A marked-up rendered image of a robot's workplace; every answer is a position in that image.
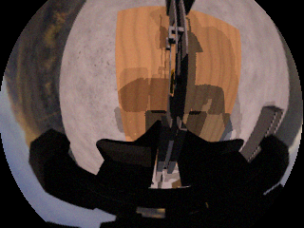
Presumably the light brown wooden board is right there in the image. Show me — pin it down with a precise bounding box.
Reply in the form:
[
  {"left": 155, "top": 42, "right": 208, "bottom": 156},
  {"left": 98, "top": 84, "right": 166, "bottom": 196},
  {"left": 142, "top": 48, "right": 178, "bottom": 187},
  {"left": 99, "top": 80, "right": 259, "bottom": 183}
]
[{"left": 115, "top": 7, "right": 242, "bottom": 142}]

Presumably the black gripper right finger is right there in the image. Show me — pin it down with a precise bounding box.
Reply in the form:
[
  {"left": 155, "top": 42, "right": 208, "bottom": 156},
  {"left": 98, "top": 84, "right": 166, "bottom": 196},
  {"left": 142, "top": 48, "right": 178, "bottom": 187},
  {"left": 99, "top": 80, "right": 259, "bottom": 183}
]
[{"left": 176, "top": 130, "right": 244, "bottom": 187}]

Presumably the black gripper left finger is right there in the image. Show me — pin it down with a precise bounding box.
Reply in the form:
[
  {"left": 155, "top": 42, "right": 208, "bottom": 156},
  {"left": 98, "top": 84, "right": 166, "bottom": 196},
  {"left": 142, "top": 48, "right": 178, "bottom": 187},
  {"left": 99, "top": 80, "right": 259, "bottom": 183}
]
[{"left": 96, "top": 119, "right": 160, "bottom": 187}]

